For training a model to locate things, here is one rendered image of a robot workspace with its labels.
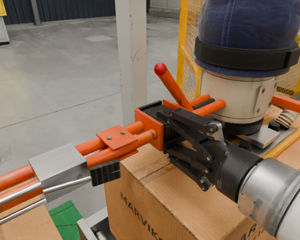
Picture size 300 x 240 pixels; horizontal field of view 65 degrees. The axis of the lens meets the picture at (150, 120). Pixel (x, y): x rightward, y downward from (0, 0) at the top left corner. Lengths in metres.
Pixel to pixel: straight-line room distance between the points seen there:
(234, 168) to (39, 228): 0.95
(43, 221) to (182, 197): 0.79
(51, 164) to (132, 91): 1.32
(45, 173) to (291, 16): 0.50
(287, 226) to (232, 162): 0.09
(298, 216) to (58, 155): 0.32
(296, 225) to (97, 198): 1.71
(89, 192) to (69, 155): 1.61
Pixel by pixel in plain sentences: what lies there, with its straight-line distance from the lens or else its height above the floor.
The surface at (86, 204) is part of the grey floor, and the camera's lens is 1.92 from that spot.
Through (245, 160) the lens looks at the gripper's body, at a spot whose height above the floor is 1.21.
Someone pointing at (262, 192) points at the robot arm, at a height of 1.20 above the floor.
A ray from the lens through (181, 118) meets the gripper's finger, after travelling 0.39.
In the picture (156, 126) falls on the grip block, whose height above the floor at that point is 1.20.
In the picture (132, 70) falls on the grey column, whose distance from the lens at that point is 1.60.
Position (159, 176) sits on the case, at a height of 1.05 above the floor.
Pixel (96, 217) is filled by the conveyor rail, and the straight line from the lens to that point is 1.06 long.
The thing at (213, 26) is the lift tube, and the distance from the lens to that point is 0.53.
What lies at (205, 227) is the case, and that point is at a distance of 0.47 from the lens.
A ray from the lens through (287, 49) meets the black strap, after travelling 0.56.
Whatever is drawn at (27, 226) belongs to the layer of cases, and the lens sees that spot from 1.19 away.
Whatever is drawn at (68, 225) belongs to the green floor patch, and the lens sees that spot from 1.83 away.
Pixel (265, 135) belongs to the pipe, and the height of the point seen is 1.10.
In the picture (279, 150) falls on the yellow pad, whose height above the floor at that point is 1.06.
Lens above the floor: 1.42
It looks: 30 degrees down
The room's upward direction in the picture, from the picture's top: straight up
